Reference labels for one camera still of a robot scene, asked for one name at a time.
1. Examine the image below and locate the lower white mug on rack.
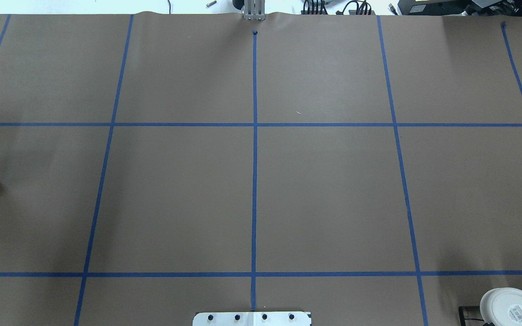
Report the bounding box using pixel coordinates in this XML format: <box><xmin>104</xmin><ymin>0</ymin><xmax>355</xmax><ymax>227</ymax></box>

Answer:
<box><xmin>480</xmin><ymin>288</ymin><xmax>522</xmax><ymax>326</ymax></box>

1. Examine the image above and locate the aluminium frame post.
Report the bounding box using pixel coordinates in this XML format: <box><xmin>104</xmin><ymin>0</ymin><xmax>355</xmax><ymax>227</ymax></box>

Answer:
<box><xmin>241</xmin><ymin>0</ymin><xmax>266</xmax><ymax>21</ymax></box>

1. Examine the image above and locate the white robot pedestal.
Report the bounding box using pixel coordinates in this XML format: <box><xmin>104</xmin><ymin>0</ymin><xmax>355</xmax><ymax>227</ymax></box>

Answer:
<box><xmin>192</xmin><ymin>311</ymin><xmax>312</xmax><ymax>326</ymax></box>

